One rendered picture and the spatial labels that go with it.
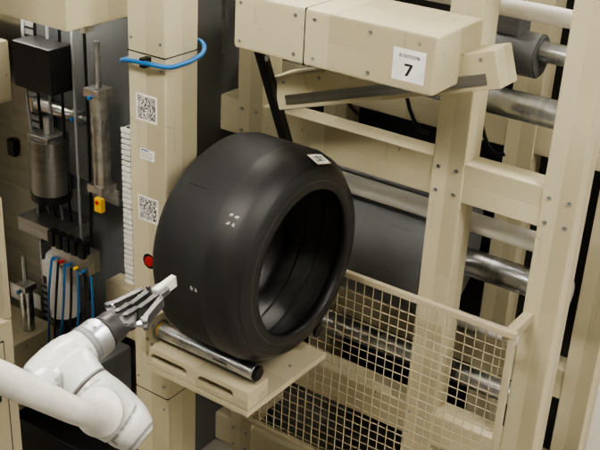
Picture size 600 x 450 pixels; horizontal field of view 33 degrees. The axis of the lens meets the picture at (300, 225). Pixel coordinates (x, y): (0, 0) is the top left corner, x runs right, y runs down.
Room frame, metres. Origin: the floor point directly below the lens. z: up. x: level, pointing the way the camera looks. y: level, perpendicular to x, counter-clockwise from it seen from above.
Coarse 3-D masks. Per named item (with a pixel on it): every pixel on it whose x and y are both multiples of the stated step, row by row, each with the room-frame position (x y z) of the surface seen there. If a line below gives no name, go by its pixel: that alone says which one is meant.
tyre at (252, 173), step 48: (240, 144) 2.41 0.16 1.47; (288, 144) 2.44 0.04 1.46; (192, 192) 2.27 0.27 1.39; (240, 192) 2.23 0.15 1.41; (288, 192) 2.26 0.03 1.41; (336, 192) 2.43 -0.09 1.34; (192, 240) 2.19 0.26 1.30; (240, 240) 2.15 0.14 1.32; (288, 240) 2.66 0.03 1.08; (336, 240) 2.59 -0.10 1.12; (240, 288) 2.12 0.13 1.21; (288, 288) 2.56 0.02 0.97; (336, 288) 2.47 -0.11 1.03; (192, 336) 2.25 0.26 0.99; (240, 336) 2.14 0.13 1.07; (288, 336) 2.28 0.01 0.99
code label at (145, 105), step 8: (136, 96) 2.54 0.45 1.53; (144, 96) 2.52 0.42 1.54; (152, 96) 2.50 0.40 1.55; (136, 104) 2.54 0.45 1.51; (144, 104) 2.52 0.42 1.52; (152, 104) 2.50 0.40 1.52; (136, 112) 2.54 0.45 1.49; (144, 112) 2.52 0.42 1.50; (152, 112) 2.50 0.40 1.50; (144, 120) 2.52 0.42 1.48; (152, 120) 2.50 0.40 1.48
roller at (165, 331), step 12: (168, 324) 2.41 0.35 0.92; (156, 336) 2.40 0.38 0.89; (168, 336) 2.38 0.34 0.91; (180, 336) 2.36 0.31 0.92; (192, 348) 2.33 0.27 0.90; (204, 348) 2.31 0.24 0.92; (216, 360) 2.28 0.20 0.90; (228, 360) 2.26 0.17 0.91; (240, 360) 2.25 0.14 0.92; (240, 372) 2.23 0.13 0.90; (252, 372) 2.22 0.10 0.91
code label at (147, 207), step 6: (138, 198) 2.53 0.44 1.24; (144, 198) 2.52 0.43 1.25; (150, 198) 2.51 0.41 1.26; (138, 204) 2.53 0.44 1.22; (144, 204) 2.52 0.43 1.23; (150, 204) 2.51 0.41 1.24; (156, 204) 2.50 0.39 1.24; (138, 210) 2.53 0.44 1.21; (144, 210) 2.52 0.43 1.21; (150, 210) 2.51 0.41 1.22; (156, 210) 2.50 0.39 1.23; (138, 216) 2.53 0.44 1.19; (144, 216) 2.52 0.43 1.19; (150, 216) 2.51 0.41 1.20; (156, 216) 2.50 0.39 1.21; (156, 222) 2.50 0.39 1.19
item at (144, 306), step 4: (156, 292) 2.03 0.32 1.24; (152, 296) 2.01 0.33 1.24; (156, 296) 2.02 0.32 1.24; (148, 300) 2.00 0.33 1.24; (152, 300) 2.00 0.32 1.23; (140, 304) 1.98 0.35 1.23; (144, 304) 1.98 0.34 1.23; (148, 304) 1.99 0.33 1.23; (132, 308) 1.96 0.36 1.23; (136, 308) 1.96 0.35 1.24; (140, 308) 1.97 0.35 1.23; (144, 308) 1.98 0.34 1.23; (148, 308) 1.99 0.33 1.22; (124, 312) 1.94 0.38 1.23; (128, 312) 1.94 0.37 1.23; (132, 312) 1.95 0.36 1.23; (140, 312) 1.97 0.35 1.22; (144, 312) 1.98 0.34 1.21; (124, 316) 1.94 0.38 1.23; (128, 316) 1.94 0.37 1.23; (140, 316) 1.97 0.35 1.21
